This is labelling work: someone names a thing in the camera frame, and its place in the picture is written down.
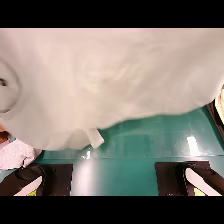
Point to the white T-shirt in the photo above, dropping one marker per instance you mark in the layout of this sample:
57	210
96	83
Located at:
110	76

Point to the pink patterned garment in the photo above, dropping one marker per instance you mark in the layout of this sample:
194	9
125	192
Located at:
15	155

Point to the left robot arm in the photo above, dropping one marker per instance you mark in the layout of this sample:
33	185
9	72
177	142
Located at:
28	181

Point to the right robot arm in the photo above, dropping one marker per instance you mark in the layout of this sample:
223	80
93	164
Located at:
196	180

